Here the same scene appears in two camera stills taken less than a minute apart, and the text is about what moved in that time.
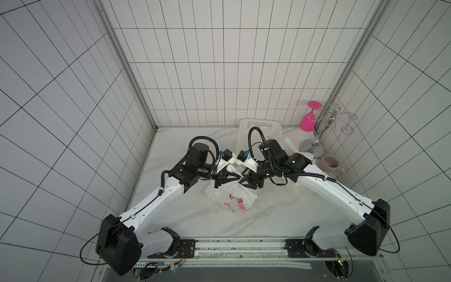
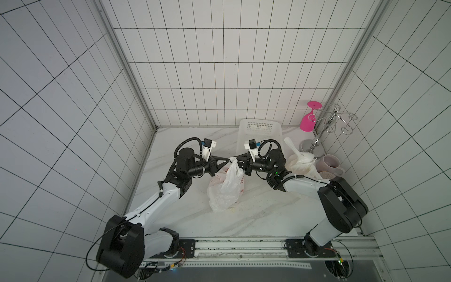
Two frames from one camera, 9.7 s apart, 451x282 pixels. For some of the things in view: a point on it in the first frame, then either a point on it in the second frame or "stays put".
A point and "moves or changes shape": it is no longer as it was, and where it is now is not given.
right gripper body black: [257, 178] → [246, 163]
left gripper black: [222, 177] → [214, 167]
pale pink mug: [329, 163] stays put
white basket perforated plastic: [251, 133] stays put
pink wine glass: [308, 122] stays put
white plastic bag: [232, 195] moves or changes shape
